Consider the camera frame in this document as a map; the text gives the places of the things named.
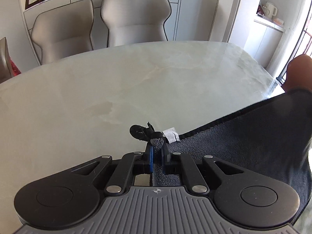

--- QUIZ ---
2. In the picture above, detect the grey and blue microfibre towel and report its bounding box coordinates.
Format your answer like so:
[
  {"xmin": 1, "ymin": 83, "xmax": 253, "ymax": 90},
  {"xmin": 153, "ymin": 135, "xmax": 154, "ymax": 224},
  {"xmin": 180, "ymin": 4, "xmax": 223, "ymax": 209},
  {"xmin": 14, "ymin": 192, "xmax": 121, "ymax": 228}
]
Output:
[{"xmin": 129, "ymin": 89, "xmax": 312, "ymax": 221}]

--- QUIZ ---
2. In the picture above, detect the beige dining chair right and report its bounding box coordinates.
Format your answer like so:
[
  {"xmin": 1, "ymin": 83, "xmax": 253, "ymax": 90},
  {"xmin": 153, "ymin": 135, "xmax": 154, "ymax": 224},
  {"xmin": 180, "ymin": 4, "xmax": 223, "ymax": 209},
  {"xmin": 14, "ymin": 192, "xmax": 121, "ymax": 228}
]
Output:
[{"xmin": 100, "ymin": 0, "xmax": 171, "ymax": 47}]

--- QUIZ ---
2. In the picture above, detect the beige dining chair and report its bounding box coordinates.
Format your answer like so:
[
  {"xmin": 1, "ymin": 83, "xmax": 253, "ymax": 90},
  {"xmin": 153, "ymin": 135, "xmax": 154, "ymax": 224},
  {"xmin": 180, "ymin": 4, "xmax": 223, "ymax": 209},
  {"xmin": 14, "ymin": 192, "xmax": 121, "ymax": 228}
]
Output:
[
  {"xmin": 31, "ymin": 0, "xmax": 94, "ymax": 65},
  {"xmin": 100, "ymin": 0, "xmax": 171, "ymax": 47}
]

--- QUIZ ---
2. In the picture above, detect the beige dining chair left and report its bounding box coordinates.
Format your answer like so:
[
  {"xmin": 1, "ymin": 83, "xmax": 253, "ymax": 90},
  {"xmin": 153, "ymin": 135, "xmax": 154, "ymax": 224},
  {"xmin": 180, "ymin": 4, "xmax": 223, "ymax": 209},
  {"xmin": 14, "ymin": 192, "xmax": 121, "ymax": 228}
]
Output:
[{"xmin": 31, "ymin": 0, "xmax": 94, "ymax": 65}]

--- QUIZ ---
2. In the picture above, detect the chair with red cloth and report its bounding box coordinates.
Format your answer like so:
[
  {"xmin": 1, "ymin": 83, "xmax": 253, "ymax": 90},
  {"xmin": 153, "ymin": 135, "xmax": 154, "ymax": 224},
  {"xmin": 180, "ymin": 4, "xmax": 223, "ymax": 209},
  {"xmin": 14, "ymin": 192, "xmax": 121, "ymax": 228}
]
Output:
[{"xmin": 0, "ymin": 37, "xmax": 21, "ymax": 83}]

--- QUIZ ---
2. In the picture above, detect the white sideboard cabinet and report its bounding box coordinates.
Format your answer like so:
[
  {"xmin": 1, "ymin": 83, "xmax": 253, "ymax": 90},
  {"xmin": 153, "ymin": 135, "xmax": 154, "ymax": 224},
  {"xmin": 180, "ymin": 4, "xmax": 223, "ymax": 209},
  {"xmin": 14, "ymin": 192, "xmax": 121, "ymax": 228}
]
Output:
[{"xmin": 24, "ymin": 0, "xmax": 179, "ymax": 65}]

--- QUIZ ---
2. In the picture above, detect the white electric kettle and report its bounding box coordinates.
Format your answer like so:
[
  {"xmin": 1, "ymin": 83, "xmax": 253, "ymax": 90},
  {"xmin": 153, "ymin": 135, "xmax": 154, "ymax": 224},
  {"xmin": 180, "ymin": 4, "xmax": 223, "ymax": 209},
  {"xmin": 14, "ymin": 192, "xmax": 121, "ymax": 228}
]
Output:
[{"xmin": 262, "ymin": 2, "xmax": 278, "ymax": 19}]

